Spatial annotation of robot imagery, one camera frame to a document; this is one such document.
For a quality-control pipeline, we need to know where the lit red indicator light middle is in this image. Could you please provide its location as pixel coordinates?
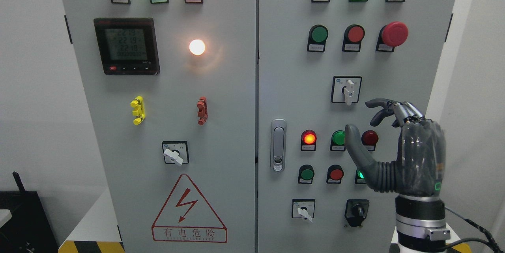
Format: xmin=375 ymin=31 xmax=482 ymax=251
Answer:
xmin=301 ymin=129 xmax=317 ymax=151

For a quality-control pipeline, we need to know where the right gray cabinet door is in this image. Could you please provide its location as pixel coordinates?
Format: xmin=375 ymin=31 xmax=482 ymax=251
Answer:
xmin=258 ymin=0 xmax=455 ymax=253

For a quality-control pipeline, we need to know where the red push button lower row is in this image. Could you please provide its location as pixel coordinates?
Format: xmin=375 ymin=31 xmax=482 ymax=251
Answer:
xmin=326 ymin=165 xmax=344 ymax=184

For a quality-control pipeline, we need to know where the green indicator light middle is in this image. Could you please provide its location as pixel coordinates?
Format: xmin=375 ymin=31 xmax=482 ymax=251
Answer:
xmin=330 ymin=130 xmax=346 ymax=151

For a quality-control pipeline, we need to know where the red electric hazard warning sticker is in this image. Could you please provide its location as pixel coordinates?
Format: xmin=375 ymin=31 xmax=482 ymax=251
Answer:
xmin=151 ymin=174 xmax=228 ymax=243

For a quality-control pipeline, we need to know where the left gray cabinet door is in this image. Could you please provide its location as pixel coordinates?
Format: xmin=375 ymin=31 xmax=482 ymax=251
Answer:
xmin=63 ymin=0 xmax=256 ymax=253

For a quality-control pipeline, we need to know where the gray rotary switch left door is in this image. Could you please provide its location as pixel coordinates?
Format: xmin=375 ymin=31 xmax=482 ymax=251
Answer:
xmin=162 ymin=141 xmax=189 ymax=166

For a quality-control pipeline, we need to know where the green push button lower row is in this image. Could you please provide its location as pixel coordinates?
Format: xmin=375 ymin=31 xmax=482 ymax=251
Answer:
xmin=298 ymin=164 xmax=314 ymax=184

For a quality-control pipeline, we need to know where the black rotary selector switch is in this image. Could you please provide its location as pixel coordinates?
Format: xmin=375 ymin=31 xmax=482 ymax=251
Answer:
xmin=344 ymin=199 xmax=370 ymax=227

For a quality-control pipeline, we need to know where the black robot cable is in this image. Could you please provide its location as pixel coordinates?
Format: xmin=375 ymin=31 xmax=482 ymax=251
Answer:
xmin=438 ymin=206 xmax=505 ymax=253

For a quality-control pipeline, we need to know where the green push button row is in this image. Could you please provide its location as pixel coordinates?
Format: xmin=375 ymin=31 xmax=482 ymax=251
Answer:
xmin=307 ymin=24 xmax=329 ymax=52
xmin=298 ymin=164 xmax=314 ymax=184

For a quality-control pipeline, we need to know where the green push button upper row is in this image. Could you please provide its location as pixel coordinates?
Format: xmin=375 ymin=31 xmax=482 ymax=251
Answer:
xmin=307 ymin=24 xmax=329 ymax=52

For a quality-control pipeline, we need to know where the white glowing lamp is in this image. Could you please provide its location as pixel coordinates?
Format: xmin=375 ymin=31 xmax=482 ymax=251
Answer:
xmin=188 ymin=39 xmax=206 ymax=56

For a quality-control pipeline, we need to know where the gray cabinet door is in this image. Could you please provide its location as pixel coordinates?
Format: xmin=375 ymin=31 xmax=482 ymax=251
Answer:
xmin=63 ymin=0 xmax=256 ymax=253
xmin=258 ymin=0 xmax=455 ymax=253

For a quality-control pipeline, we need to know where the silver door latch handle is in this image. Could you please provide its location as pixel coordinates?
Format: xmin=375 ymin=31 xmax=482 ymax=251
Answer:
xmin=270 ymin=119 xmax=287 ymax=172

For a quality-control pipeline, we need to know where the lit green push button lower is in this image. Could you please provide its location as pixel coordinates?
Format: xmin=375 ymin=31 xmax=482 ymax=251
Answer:
xmin=355 ymin=169 xmax=366 ymax=184

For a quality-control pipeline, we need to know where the digital power meter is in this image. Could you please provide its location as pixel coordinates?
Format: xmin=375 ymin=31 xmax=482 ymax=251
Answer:
xmin=94 ymin=18 xmax=159 ymax=75

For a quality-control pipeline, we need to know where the gray rotary switch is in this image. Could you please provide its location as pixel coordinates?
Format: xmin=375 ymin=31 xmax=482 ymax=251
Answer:
xmin=292 ymin=199 xmax=316 ymax=223
xmin=331 ymin=76 xmax=362 ymax=106

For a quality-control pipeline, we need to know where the gray robotic hand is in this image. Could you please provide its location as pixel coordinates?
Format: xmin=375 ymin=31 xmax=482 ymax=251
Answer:
xmin=345 ymin=98 xmax=446 ymax=197

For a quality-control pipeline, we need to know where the red emergency stop button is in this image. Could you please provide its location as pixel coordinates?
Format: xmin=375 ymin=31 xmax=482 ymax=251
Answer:
xmin=376 ymin=21 xmax=409 ymax=52

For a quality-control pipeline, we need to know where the yellow terminal clip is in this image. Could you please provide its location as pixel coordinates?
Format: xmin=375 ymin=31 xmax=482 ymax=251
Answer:
xmin=130 ymin=96 xmax=146 ymax=125

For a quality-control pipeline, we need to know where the black device with antenna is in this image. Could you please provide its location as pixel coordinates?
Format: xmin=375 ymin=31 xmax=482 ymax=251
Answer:
xmin=0 ymin=172 xmax=58 ymax=253

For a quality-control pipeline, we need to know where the red push button upper row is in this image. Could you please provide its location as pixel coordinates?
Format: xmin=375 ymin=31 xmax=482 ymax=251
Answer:
xmin=342 ymin=24 xmax=365 ymax=52

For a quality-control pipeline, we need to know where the red push button row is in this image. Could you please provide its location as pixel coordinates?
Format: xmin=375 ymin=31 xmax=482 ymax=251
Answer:
xmin=342 ymin=24 xmax=365 ymax=52
xmin=326 ymin=165 xmax=344 ymax=184

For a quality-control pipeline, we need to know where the red terminal clip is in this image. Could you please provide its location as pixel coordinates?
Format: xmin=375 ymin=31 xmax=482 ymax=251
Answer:
xmin=197 ymin=96 xmax=208 ymax=126

